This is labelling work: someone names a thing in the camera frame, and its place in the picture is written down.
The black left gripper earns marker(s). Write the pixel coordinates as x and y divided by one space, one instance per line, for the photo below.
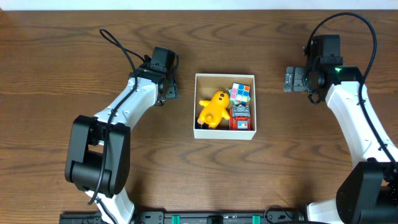
172 88

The red grey toy truck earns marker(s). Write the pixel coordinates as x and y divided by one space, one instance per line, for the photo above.
240 118

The orange toy dinosaur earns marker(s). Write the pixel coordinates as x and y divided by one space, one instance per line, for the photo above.
214 110

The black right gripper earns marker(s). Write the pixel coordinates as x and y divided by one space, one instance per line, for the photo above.
298 85

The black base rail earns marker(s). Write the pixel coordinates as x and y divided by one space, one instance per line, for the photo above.
270 216

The multicolour puzzle cube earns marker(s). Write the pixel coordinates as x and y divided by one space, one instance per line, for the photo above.
239 94

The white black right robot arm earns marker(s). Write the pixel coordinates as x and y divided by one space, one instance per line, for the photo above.
369 193

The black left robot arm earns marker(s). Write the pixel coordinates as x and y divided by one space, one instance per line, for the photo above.
98 157

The white open cardboard box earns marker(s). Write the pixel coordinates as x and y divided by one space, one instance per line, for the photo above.
206 85

